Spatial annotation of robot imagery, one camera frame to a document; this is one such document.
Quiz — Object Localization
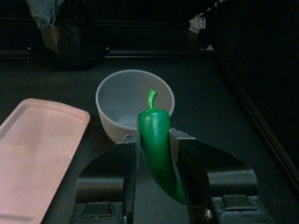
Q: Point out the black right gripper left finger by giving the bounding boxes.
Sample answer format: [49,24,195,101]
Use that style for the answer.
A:
[70,132,141,224]

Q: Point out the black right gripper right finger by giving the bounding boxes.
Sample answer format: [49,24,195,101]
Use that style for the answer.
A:
[170,127,277,224]

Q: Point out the green toy chili pepper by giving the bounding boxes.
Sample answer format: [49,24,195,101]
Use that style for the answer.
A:
[137,88,189,206]

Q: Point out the grey speckled cup bowl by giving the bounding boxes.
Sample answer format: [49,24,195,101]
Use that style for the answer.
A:
[95,68,177,144]

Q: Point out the pink plastic tray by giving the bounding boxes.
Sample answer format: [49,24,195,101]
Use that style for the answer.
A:
[0,97,91,224]

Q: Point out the blue grey hanging cloth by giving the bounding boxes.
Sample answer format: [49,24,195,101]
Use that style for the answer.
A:
[25,0,66,55]

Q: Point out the horizontal frame base rail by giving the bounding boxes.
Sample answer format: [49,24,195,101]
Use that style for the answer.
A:
[0,47,216,60]

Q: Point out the white corner bracket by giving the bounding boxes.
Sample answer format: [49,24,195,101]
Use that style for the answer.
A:
[189,13,209,35]

